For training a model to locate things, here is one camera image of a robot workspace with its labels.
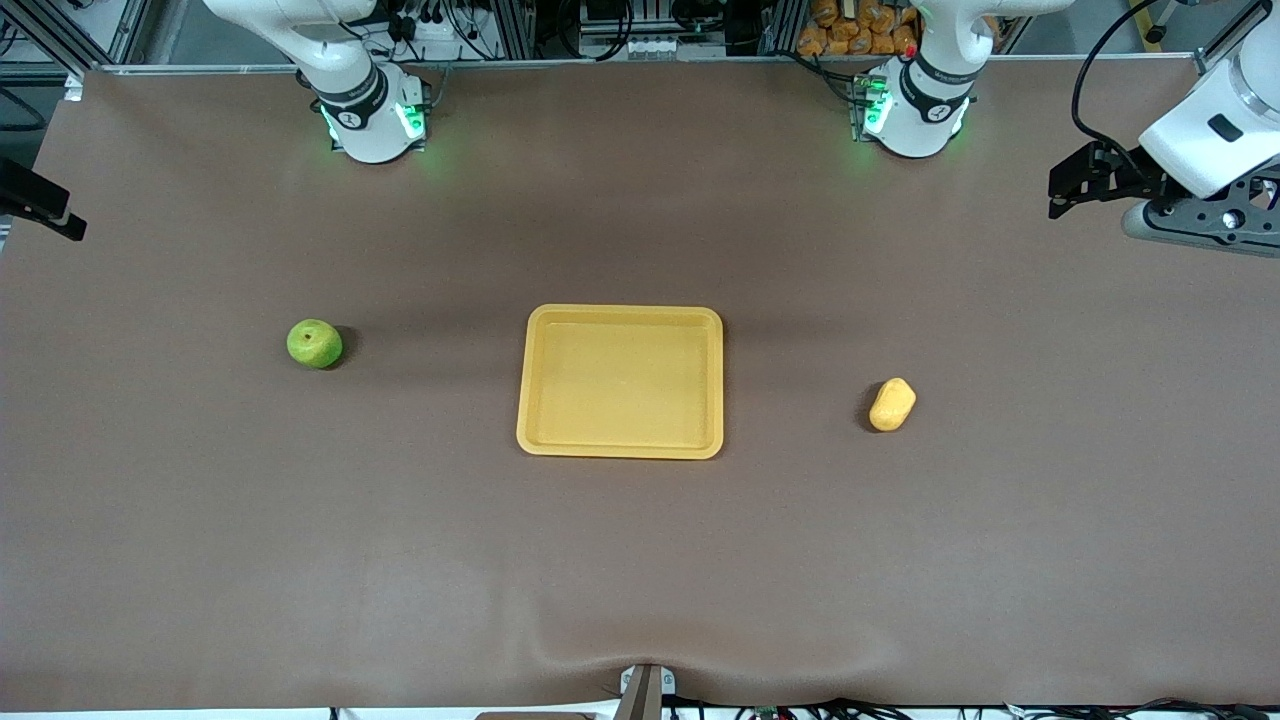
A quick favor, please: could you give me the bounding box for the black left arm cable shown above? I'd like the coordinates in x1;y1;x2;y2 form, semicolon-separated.
1072;0;1191;173

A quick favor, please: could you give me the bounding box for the yellow plastic tray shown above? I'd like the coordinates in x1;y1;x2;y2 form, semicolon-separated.
516;304;725;461

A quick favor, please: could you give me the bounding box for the brown table cover mat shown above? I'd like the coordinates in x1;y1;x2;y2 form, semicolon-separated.
0;60;1280;713

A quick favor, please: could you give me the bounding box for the metal table clamp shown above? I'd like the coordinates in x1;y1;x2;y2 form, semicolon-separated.
618;664;677;720

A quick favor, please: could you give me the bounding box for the aluminium table edge rail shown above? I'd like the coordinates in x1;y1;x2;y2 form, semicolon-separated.
100;52;1201;77

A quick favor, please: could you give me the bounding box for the yellow potato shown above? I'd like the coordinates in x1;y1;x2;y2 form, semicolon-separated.
868;377;918;433

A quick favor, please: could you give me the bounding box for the white power strip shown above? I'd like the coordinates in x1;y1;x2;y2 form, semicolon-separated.
385;10;471;63

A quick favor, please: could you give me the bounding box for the green apple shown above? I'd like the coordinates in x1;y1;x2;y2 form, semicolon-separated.
286;318;344;370

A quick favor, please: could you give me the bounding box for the bag of orange bread rolls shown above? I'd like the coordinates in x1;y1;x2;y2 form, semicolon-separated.
797;0;921;57

